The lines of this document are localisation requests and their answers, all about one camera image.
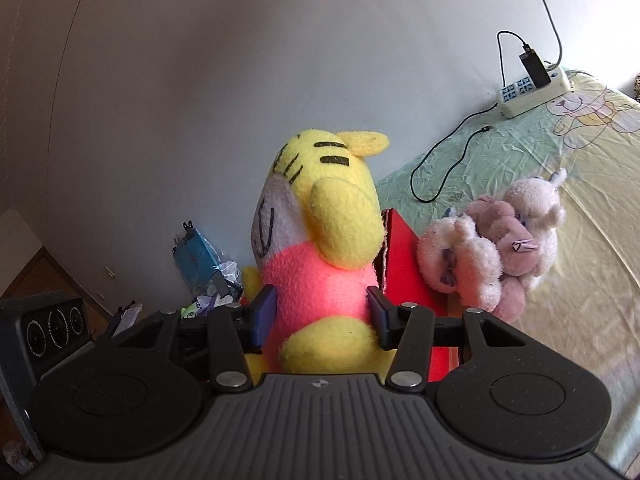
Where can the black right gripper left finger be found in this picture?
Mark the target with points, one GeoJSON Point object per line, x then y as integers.
{"type": "Point", "coordinates": [222, 350]}

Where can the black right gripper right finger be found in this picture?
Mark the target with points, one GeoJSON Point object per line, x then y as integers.
{"type": "Point", "coordinates": [413, 332]}

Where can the yellow pink tiger plush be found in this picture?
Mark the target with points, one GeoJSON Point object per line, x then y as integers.
{"type": "Point", "coordinates": [316, 231]}

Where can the red box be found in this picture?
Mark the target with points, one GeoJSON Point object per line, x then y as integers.
{"type": "Point", "coordinates": [401, 282]}

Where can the blue plastic bag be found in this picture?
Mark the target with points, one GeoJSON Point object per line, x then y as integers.
{"type": "Point", "coordinates": [206, 270]}

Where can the pink white plush toy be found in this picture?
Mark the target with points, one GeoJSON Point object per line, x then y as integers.
{"type": "Point", "coordinates": [496, 251]}

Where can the green yellow cartoon bedsheet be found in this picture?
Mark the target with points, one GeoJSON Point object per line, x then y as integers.
{"type": "Point", "coordinates": [586, 307]}

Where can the black device with dials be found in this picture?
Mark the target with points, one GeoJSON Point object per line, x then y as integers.
{"type": "Point", "coordinates": [37, 333]}

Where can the white power strip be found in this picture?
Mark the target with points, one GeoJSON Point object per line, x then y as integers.
{"type": "Point", "coordinates": [522, 96]}

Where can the black charger plug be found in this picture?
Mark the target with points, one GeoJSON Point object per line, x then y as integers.
{"type": "Point", "coordinates": [533, 65]}

